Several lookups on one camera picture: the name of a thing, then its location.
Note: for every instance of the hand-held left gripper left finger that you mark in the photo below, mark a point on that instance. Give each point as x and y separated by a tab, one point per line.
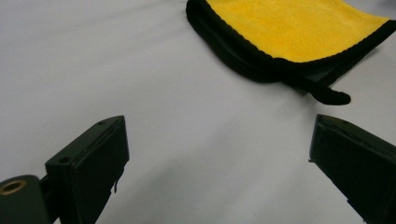
90	161

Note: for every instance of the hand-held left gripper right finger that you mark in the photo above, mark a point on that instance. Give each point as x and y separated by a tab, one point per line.
358	161

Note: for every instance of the yellow cloth with black trim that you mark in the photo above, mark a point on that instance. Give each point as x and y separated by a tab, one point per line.
292	28

